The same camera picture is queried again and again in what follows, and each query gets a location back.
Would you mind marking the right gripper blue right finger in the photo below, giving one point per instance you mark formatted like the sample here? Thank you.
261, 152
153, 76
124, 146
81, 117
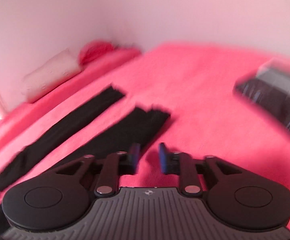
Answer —
182, 165

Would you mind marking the red covered far bed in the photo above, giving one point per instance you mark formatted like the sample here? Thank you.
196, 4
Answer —
26, 114

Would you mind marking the pink fleece blanket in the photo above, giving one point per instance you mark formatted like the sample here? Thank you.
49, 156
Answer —
193, 82

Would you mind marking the folded red blanket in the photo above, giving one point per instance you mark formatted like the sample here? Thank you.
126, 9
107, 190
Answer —
93, 50

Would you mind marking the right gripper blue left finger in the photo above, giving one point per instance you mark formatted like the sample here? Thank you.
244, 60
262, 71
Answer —
116, 164

